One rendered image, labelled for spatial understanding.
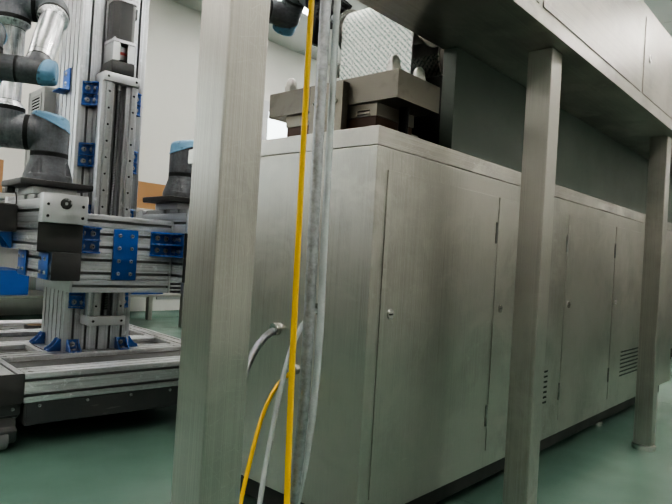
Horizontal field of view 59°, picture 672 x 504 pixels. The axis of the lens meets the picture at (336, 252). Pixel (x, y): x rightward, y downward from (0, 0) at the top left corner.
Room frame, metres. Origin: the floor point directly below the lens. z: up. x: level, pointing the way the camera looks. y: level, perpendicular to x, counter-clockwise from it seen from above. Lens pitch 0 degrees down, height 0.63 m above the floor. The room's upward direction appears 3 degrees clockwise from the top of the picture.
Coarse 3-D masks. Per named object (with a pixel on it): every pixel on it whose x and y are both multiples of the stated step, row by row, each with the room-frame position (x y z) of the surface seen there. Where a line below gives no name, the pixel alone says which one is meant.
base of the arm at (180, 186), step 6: (168, 174) 2.28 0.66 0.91; (174, 174) 2.25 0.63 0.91; (180, 174) 2.24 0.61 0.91; (186, 174) 2.25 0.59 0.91; (168, 180) 2.27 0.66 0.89; (174, 180) 2.24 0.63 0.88; (180, 180) 2.24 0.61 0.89; (186, 180) 2.25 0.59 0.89; (168, 186) 2.25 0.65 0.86; (174, 186) 2.24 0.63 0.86; (180, 186) 2.24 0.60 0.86; (186, 186) 2.24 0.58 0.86; (168, 192) 2.24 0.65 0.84; (174, 192) 2.23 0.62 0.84; (180, 192) 2.23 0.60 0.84; (186, 192) 2.24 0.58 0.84
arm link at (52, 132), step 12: (24, 120) 1.90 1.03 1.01; (36, 120) 1.91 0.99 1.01; (48, 120) 1.91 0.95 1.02; (60, 120) 1.93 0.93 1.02; (24, 132) 1.89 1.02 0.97; (36, 132) 1.90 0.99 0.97; (48, 132) 1.91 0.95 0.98; (60, 132) 1.93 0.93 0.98; (24, 144) 1.91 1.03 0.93; (36, 144) 1.91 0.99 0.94; (48, 144) 1.91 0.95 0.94; (60, 144) 1.94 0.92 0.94
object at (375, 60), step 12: (384, 48) 1.50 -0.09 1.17; (396, 48) 1.47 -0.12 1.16; (408, 48) 1.45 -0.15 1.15; (348, 60) 1.58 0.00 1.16; (360, 60) 1.55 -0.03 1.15; (372, 60) 1.52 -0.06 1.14; (384, 60) 1.50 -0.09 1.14; (408, 60) 1.45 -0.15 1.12; (348, 72) 1.58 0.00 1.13; (360, 72) 1.55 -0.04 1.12; (372, 72) 1.52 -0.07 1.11; (408, 72) 1.44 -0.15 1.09
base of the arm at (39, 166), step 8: (32, 152) 1.92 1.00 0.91; (40, 152) 1.91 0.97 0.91; (48, 152) 1.91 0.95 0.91; (56, 152) 1.93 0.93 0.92; (32, 160) 1.91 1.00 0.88; (40, 160) 1.91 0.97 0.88; (48, 160) 1.91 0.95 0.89; (56, 160) 1.93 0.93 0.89; (64, 160) 1.95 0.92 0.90; (32, 168) 1.90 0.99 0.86; (40, 168) 1.90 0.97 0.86; (48, 168) 1.90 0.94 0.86; (56, 168) 1.92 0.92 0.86; (64, 168) 1.95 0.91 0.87; (24, 176) 1.91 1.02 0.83; (32, 176) 1.89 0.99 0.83; (40, 176) 1.89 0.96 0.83; (48, 176) 1.90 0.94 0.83; (56, 176) 1.91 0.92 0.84; (64, 176) 1.94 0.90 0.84
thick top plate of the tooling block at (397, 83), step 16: (352, 80) 1.30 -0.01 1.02; (368, 80) 1.27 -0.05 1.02; (384, 80) 1.24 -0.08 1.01; (400, 80) 1.22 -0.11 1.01; (416, 80) 1.27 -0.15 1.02; (272, 96) 1.48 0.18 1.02; (288, 96) 1.44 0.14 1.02; (352, 96) 1.30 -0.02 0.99; (368, 96) 1.27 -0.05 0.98; (384, 96) 1.24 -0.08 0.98; (400, 96) 1.23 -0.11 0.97; (416, 96) 1.27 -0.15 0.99; (432, 96) 1.32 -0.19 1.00; (272, 112) 1.48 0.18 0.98; (288, 112) 1.44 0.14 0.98; (416, 112) 1.34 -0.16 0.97; (432, 112) 1.33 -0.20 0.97
